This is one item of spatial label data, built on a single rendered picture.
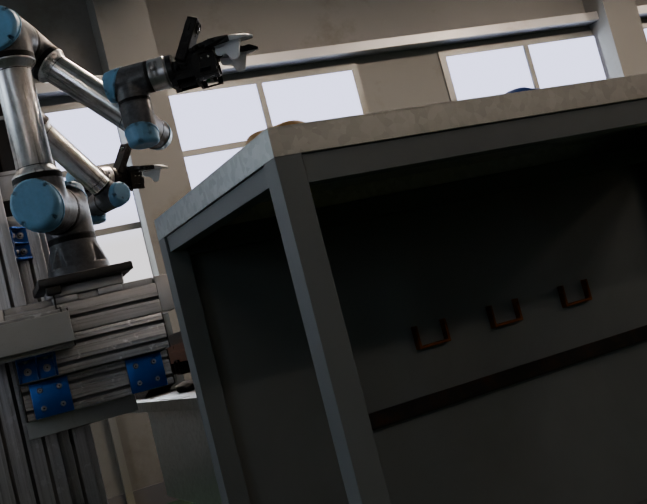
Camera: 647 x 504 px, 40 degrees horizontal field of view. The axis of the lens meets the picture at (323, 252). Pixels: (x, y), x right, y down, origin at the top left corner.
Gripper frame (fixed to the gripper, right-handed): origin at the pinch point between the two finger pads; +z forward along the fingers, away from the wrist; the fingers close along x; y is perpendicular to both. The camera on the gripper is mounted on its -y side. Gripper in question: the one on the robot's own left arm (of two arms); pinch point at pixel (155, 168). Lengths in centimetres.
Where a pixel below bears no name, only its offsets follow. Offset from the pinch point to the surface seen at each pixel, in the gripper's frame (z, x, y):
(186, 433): -23, 24, 89
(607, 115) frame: -63, 195, 20
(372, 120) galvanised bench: -103, 179, 18
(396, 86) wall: 288, -96, -59
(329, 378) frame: -118, 177, 51
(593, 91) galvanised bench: -65, 194, 16
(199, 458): -26, 33, 96
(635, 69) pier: 444, 4, -53
